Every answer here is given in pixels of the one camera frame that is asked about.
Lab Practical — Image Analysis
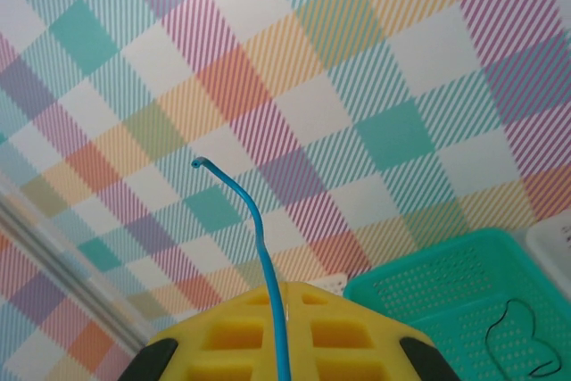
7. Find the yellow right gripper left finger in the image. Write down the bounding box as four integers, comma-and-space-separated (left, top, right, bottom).
118, 283, 280, 381

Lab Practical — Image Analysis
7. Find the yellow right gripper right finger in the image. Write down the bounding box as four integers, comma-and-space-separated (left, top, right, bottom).
284, 280, 460, 381

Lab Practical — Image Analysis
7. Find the blue cable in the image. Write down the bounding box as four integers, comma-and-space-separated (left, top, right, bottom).
190, 156, 294, 381

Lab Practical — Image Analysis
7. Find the black cable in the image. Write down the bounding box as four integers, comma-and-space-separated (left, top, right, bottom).
484, 298, 565, 378

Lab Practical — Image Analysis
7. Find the white plastic basket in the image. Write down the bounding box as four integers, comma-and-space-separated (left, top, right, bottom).
310, 272, 350, 298

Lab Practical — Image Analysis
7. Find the teal plastic basket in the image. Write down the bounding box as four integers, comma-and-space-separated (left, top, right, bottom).
342, 227, 571, 381

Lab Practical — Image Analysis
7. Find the translucent plastic basket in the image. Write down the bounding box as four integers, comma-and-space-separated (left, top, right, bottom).
525, 217, 571, 269

